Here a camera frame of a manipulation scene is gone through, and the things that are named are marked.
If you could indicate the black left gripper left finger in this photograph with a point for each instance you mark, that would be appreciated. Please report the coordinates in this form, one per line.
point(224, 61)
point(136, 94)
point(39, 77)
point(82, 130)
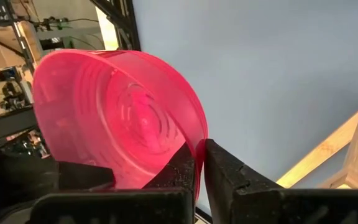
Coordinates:
point(172, 202)

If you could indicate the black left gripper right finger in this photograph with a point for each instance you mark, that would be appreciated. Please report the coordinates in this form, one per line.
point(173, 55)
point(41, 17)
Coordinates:
point(244, 202)

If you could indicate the red plastic bowl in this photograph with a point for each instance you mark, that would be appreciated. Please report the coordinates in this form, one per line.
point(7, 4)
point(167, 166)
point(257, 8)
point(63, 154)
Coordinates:
point(120, 118)

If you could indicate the cluttered background workbench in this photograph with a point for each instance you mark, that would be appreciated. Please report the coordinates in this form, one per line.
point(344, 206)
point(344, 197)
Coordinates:
point(2, 90)

